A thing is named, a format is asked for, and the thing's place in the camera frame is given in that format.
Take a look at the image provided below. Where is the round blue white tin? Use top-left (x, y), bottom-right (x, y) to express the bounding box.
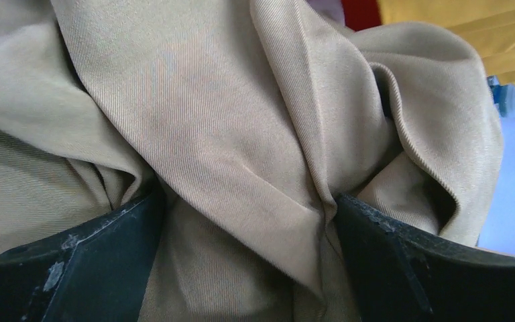
top-left (488, 76), bottom-right (515, 118)

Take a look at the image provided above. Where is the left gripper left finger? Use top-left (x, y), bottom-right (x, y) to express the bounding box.
top-left (0, 189), bottom-right (166, 321)

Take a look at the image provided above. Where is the khaki tan garment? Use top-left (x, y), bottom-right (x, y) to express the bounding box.
top-left (0, 1), bottom-right (503, 321)

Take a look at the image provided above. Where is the mustard yellow garment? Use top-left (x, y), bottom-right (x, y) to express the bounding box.
top-left (378, 0), bottom-right (515, 85)

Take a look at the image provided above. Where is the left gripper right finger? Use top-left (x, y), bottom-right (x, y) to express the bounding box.
top-left (335, 195), bottom-right (515, 321)

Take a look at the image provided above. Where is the red plastic tray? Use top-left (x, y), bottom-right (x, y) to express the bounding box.
top-left (341, 0), bottom-right (382, 31)

